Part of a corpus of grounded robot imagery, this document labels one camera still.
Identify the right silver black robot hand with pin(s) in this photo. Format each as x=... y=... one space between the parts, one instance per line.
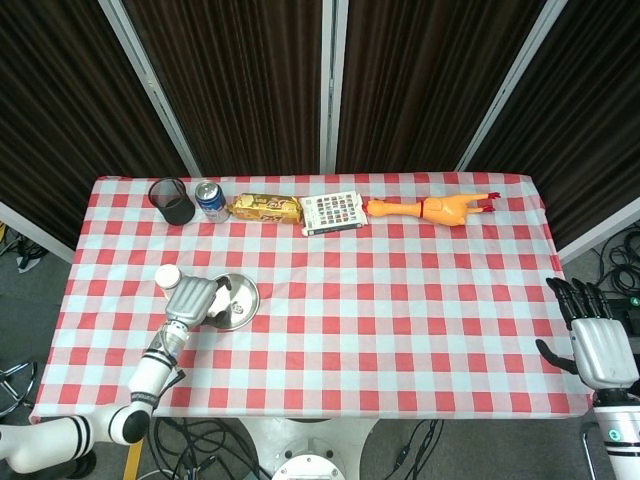
x=605 y=355

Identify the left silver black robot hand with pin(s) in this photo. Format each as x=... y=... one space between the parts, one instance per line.
x=192 y=300

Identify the white paper cup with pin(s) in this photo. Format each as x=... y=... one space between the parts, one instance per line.
x=166 y=277

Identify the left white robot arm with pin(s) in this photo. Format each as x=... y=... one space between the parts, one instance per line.
x=150 y=372

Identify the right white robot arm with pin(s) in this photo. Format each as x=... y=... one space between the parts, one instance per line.
x=622 y=435

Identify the silver metal plate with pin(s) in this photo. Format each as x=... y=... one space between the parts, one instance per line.
x=247 y=295

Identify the black power strip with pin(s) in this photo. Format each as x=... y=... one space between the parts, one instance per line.
x=631 y=302

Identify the black mesh pen holder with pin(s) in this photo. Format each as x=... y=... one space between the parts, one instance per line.
x=172 y=202

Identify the blue soda can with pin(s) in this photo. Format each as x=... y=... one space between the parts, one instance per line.
x=212 y=202

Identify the yellow snack packet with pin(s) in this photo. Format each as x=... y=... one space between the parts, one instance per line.
x=265 y=208

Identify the red white checkered tablecloth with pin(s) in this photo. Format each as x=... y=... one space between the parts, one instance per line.
x=350 y=310

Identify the white patterned box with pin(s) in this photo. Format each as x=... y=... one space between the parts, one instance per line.
x=332 y=212

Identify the yellow floor tape strip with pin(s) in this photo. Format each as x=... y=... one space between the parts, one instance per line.
x=132 y=460

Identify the black chrome stool base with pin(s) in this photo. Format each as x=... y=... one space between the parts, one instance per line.
x=15 y=387

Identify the yellow rubber chicken toy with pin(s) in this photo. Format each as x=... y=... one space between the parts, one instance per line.
x=445 y=207

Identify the dark ribbed partition panel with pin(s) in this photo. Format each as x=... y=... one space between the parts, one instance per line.
x=65 y=115
x=425 y=85
x=585 y=125
x=240 y=85

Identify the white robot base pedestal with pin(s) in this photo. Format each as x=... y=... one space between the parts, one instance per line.
x=305 y=445

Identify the grey aluminium partition post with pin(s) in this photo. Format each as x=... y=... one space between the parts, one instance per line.
x=150 y=87
x=332 y=85
x=510 y=85

